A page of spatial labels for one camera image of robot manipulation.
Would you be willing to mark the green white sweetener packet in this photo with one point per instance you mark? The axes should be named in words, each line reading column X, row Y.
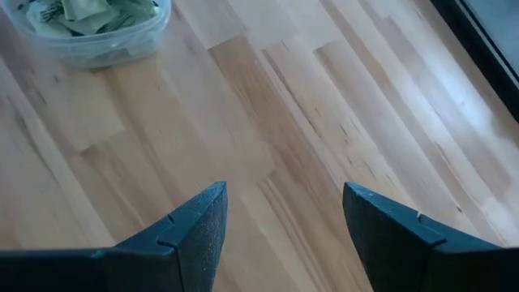
column 134, row 10
column 44, row 16
column 87, row 12

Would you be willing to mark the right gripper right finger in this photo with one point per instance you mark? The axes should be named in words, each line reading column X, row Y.
column 389, row 243

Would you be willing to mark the black aluminium table frame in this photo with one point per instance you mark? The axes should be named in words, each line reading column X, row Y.
column 478, row 52

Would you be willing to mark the clear plastic container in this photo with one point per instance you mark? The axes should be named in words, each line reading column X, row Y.
column 101, row 46

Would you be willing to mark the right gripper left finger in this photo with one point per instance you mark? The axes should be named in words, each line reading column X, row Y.
column 194, row 243

